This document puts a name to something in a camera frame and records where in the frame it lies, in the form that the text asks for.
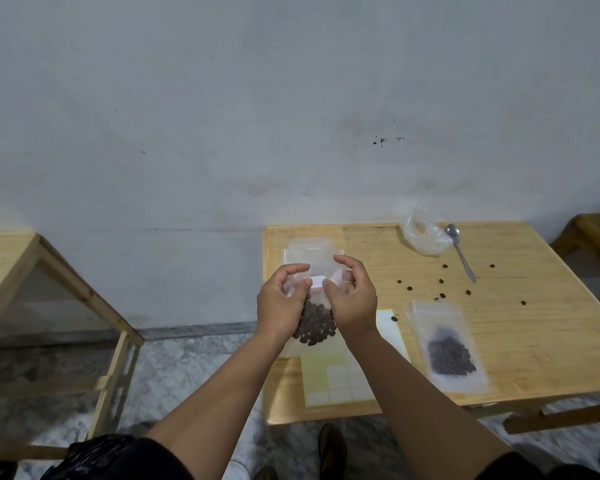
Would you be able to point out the yellow sheet of white labels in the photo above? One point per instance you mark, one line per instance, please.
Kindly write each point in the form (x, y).
(337, 379)

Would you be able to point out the coffee beans in unlabelled bag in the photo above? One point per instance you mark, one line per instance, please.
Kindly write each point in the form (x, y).
(450, 355)

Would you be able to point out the dark shoe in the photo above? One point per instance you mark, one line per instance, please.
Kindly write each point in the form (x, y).
(266, 473)
(332, 449)

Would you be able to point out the scattered loose coffee beans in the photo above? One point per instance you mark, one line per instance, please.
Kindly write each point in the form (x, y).
(523, 302)

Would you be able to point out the black patterned shirt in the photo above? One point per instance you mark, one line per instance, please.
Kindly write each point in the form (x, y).
(115, 459)

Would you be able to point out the wooden furniture corner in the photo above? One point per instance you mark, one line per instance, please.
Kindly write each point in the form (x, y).
(587, 234)

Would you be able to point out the person's left hand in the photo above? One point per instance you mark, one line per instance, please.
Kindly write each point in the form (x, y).
(276, 307)

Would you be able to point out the coffee beans in labelled bag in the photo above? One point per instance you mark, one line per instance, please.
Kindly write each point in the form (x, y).
(316, 324)

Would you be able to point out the crumpled clear plastic bag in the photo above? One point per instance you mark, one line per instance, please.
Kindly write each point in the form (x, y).
(422, 237)

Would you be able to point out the person's left forearm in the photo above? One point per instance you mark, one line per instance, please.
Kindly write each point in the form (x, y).
(220, 409)

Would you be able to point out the clear bag without label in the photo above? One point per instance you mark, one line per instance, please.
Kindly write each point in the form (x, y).
(440, 314)

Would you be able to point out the person's left thumb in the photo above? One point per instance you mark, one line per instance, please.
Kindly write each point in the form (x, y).
(302, 288)

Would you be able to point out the person's right thumb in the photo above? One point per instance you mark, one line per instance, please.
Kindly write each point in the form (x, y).
(331, 292)

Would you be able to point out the metal spoon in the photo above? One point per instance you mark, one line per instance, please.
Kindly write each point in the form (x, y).
(462, 257)

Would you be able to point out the clear bag with white label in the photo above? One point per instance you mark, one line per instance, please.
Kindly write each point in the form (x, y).
(320, 299)

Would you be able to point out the stack of empty clear bags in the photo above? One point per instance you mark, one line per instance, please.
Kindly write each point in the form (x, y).
(312, 252)

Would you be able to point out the person's right forearm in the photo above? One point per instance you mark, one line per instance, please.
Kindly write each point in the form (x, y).
(420, 409)

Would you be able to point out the wooden table with open frame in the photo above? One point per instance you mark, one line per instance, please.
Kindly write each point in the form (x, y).
(10, 264)

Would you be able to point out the person's right hand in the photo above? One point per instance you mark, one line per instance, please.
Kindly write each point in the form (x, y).
(357, 304)

